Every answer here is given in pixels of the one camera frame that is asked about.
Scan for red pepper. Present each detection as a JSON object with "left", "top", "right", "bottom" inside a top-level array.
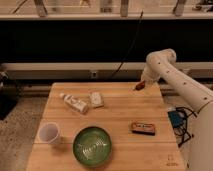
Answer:
[{"left": 133, "top": 81, "right": 145, "bottom": 91}]

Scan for green ceramic bowl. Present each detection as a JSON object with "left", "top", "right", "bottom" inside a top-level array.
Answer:
[{"left": 72, "top": 126, "right": 112, "bottom": 167}]

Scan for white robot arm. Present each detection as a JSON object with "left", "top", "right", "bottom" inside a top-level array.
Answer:
[{"left": 141, "top": 49, "right": 213, "bottom": 171}]

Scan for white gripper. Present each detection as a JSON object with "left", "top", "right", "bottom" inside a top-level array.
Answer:
[{"left": 141, "top": 66, "right": 160, "bottom": 87}]

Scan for dark object at left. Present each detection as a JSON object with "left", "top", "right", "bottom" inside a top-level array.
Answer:
[{"left": 0, "top": 71, "right": 21, "bottom": 120}]

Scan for blue power box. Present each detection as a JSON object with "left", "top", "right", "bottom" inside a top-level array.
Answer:
[{"left": 168, "top": 111, "right": 183, "bottom": 128}]

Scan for brown snack packet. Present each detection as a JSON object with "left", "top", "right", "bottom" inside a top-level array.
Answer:
[{"left": 130, "top": 122, "right": 155, "bottom": 136}]

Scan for white wall outlet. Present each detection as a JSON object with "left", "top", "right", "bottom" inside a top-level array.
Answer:
[{"left": 91, "top": 71, "right": 98, "bottom": 79}]

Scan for black hanging cable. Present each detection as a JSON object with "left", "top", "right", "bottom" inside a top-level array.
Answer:
[{"left": 109, "top": 10, "right": 144, "bottom": 80}]

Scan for black floor cables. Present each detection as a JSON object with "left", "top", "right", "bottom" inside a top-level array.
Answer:
[{"left": 169, "top": 105, "right": 198, "bottom": 148}]

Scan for white tube bottle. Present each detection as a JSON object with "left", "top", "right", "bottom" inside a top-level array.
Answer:
[{"left": 60, "top": 93, "right": 88, "bottom": 114}]

